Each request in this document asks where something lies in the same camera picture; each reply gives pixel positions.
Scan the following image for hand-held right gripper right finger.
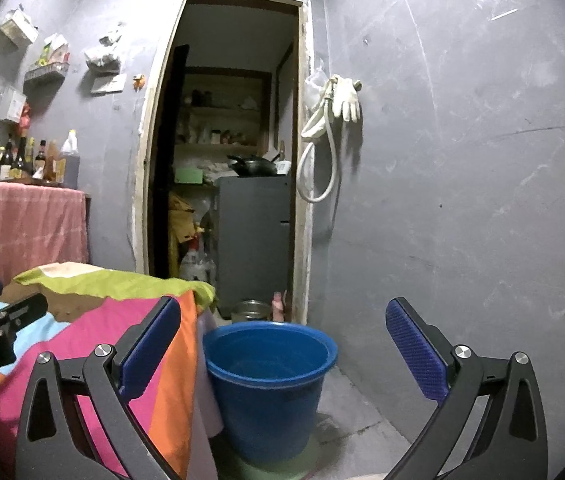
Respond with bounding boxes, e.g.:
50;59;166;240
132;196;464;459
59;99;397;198
385;296;549;480

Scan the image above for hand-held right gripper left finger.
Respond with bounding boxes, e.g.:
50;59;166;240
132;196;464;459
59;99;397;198
15;295;183;480

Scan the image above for blue plastic bucket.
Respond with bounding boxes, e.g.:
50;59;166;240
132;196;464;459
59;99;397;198
202;321;339;465

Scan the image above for colourful patchwork blanket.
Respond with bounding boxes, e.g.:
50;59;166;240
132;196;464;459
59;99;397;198
0;262;218;480

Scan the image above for white under cloth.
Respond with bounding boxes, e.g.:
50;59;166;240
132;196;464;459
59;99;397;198
195;310;226;441

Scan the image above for pink checked cloth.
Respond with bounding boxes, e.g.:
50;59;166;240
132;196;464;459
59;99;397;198
0;173;88;288

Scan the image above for steel pot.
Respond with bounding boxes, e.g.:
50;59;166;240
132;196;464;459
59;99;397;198
231;300;273;323

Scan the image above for yellow bag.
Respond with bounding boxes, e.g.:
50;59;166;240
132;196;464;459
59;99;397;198
168;192;197;261

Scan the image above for brown paper carton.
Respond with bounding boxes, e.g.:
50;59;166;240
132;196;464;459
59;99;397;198
45;141;60;183

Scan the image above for grey metal cabinet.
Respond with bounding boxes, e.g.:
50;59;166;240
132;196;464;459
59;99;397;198
215;175;293;306

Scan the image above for metal box grater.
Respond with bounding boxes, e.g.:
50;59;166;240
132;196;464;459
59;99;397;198
0;85;28;123

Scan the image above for black wok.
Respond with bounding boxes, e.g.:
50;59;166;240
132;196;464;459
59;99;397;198
227;154;280;177

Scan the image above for wooden pantry shelves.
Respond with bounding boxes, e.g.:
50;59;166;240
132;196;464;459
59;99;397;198
177;67;273;161

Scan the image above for white rubber gloves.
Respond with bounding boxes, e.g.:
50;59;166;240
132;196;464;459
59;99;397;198
332;76;363;122

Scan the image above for hanging clear plastic bag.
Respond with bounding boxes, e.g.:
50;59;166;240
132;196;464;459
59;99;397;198
84;22;128;71

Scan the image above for white plastic basket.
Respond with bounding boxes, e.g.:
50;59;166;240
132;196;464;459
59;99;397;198
0;8;39;46

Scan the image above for white plastic bag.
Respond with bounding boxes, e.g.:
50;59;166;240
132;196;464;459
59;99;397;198
303;60;327;111

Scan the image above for wooden door frame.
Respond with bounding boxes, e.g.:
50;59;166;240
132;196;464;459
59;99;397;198
132;0;315;326

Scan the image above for grey wall shelf rack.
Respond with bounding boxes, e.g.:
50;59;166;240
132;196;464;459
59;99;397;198
24;62;70;83

